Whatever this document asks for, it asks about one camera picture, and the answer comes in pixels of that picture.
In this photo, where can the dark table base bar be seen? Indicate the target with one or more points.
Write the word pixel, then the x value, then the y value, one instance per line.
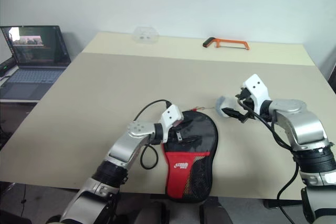
pixel 283 203

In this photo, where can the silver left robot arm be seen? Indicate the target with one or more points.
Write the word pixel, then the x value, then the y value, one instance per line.
pixel 126 150

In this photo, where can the grey rounded shape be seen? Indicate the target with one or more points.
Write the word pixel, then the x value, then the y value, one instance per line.
pixel 151 213
pixel 216 213

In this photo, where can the black and red paddle case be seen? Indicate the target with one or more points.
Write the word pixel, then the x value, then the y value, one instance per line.
pixel 189 166

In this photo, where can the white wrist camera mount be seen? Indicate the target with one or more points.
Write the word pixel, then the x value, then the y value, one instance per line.
pixel 256 85
pixel 170 115

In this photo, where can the red zipper pull tab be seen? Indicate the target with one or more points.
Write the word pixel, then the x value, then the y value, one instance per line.
pixel 194 108

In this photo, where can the small grey-white object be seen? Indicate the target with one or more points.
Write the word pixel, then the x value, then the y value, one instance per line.
pixel 223 102

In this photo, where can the grey open laptop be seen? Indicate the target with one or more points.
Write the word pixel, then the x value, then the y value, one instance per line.
pixel 36 51

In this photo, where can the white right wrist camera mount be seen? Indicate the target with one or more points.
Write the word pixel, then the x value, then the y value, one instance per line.
pixel 256 85

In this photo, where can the dark furniture piece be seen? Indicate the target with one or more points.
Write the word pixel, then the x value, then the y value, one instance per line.
pixel 333 77

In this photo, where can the orange hacksaw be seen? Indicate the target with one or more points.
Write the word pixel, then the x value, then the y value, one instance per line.
pixel 231 41

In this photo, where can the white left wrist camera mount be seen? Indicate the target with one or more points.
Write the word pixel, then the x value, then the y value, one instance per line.
pixel 170 115

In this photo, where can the clear plastic container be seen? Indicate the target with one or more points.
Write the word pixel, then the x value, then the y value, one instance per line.
pixel 145 35

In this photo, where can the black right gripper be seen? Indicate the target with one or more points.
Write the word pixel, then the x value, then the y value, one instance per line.
pixel 249 104

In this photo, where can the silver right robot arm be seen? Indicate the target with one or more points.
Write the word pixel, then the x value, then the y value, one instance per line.
pixel 302 129

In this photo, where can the small black device box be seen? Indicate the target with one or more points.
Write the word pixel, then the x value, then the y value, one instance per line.
pixel 6 68

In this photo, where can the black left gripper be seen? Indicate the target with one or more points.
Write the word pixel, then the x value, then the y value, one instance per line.
pixel 175 134

